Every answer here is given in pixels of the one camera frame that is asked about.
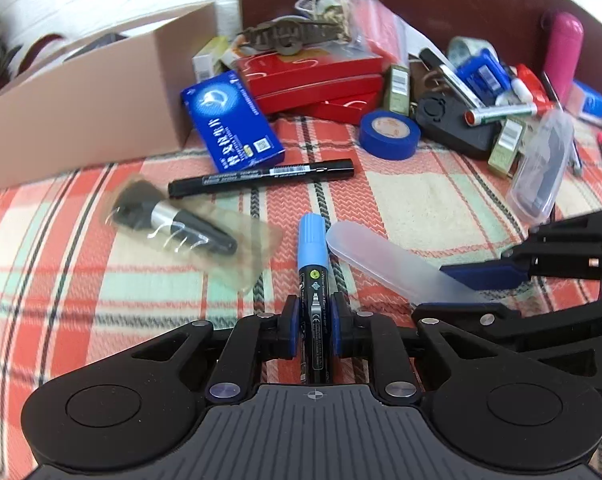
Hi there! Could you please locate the pink cardboard box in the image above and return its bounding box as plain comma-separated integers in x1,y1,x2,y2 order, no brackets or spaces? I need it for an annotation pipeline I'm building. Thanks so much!
0,2,217,188

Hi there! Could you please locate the red green marker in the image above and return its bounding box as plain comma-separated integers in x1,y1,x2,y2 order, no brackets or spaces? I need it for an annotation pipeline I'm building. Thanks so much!
464,103,540,127

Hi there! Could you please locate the white black marker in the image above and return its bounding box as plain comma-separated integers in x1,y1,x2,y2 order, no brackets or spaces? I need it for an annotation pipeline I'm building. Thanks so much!
419,48,485,110

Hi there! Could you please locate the red gift box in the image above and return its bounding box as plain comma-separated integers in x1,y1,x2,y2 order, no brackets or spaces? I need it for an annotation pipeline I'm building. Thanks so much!
235,48,383,115

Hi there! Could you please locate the clear case with spoon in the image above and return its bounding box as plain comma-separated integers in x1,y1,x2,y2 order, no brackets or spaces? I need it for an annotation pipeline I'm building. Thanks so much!
506,108,574,226

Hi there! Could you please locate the blue medicine box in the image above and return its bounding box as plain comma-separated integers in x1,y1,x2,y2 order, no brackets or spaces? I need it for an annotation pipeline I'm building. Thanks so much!
180,70,284,174

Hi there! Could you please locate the blue plastic box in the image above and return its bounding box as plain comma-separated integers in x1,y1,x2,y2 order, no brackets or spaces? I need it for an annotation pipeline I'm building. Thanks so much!
456,49,511,105

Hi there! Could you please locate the blue tape roll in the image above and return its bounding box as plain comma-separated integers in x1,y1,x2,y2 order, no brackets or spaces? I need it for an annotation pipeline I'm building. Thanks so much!
358,110,421,160

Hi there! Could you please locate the pink zip bag pack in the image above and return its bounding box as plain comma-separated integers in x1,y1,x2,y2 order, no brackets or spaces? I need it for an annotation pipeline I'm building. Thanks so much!
354,0,409,65

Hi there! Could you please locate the translucent plastic case lid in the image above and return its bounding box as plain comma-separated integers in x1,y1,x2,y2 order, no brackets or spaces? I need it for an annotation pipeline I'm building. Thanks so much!
326,221,487,304

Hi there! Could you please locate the white yellow medicine box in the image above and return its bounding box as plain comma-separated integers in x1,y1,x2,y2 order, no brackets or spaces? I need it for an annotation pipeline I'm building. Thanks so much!
192,36,229,84

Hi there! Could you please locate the bagged makeup brush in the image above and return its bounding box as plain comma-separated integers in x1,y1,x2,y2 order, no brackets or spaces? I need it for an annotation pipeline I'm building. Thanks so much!
101,174,284,292

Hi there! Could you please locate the clear tape roll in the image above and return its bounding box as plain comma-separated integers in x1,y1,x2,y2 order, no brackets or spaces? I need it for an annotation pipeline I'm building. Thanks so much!
446,36,498,67

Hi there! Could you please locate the brown hair claw clip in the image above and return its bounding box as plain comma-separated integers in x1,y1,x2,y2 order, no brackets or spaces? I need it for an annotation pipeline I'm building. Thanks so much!
238,16,344,55

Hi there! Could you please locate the black marker pen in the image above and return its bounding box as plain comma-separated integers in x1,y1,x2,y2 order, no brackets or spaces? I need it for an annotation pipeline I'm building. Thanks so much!
167,158,355,198

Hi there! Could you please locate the pink cylinder bottle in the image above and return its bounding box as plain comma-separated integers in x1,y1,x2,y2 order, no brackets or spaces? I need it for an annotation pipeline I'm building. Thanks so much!
542,12,585,102

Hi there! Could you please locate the olive barcode small box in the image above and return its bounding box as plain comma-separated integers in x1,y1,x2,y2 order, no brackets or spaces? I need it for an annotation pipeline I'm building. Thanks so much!
383,65,410,116

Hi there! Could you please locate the blue cap marker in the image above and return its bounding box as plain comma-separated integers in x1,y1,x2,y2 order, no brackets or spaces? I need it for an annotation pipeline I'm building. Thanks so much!
298,212,332,385

